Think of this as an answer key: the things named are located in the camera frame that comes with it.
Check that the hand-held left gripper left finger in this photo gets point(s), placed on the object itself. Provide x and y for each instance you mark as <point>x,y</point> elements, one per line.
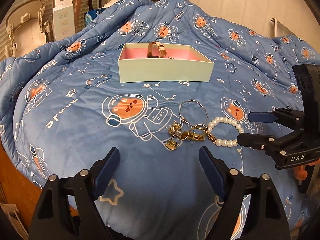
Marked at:
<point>107,166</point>

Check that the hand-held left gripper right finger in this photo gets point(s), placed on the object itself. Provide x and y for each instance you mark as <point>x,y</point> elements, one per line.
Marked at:
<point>211,166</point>

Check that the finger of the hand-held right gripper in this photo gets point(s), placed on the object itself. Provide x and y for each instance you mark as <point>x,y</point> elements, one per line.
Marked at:
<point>252,141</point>
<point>261,117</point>

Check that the silver bangle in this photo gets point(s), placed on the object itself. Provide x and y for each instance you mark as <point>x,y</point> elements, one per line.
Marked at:
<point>205,112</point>

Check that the pale green box pink inside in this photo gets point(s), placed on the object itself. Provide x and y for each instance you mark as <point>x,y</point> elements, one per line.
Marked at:
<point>160,67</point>

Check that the person's right hand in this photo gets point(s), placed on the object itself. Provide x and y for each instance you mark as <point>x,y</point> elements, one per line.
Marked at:
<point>298,173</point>

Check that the blue printed blanket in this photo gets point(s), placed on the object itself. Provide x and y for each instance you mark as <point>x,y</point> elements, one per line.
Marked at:
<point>100,110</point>

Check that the white framed board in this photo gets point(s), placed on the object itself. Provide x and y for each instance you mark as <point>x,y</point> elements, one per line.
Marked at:
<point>281,28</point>

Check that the rose gold wrist watch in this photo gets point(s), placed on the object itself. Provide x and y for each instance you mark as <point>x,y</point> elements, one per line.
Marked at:
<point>155,51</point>

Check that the blue tissue pack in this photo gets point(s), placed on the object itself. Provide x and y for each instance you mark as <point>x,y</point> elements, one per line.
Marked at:
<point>93,16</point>

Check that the tall white carton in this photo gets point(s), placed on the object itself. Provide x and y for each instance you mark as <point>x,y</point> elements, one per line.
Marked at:
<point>63,20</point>

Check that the white baby seat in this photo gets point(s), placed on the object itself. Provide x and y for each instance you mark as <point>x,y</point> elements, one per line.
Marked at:
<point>22,27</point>

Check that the white fluffy bundle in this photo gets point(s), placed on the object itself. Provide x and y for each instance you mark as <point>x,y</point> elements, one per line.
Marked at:
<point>116,1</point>

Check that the wooden pole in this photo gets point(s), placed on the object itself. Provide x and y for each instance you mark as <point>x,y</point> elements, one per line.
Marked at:
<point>79,2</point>

